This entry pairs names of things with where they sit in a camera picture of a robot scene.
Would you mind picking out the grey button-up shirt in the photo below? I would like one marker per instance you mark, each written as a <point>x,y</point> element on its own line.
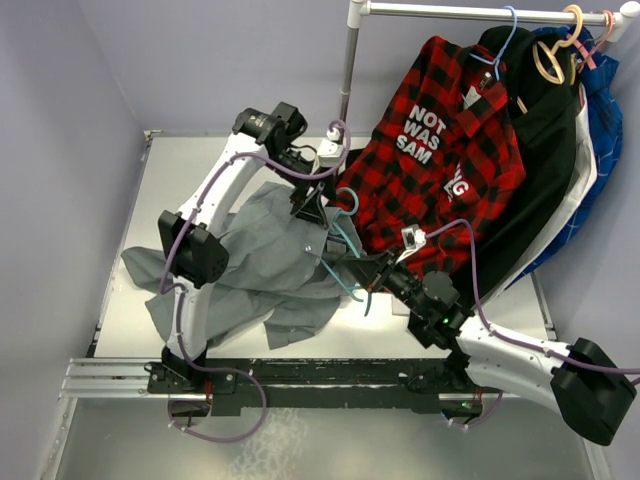
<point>274,272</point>

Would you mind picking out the silver clothes rack frame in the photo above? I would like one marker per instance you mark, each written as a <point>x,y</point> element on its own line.
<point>358,10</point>

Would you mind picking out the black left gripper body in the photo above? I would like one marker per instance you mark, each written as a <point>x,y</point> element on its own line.
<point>302,184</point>

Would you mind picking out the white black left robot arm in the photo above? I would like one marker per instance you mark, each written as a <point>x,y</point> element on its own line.
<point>190,237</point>

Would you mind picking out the red black plaid shirt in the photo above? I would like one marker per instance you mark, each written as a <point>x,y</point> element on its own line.
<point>444,157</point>

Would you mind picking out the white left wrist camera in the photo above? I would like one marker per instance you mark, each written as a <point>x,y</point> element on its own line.
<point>331,150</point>

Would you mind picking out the blue checked shirt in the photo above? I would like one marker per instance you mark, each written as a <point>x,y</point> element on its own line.
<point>606,131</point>

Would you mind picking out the aluminium extrusion rail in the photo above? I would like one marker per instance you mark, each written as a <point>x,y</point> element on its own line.
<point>121,378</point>

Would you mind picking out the beige wooden hanger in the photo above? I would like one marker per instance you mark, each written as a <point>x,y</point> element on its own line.
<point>542,77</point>

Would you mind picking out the teal plastic hanger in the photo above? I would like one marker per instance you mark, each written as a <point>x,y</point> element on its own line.
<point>337,232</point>

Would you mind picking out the black hanging shirt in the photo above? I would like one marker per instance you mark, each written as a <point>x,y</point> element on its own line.
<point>547,148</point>

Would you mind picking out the blue white paper hang tag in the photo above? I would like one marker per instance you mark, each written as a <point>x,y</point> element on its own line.
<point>336,245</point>

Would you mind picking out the white hanging shirt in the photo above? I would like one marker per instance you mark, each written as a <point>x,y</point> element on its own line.
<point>556,228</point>

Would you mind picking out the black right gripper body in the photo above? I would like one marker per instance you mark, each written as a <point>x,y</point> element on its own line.
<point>401,283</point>

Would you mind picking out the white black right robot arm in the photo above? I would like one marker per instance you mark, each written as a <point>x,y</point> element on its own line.
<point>579,381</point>

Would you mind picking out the pink plastic hanger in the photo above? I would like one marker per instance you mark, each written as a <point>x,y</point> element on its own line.
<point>583,57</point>

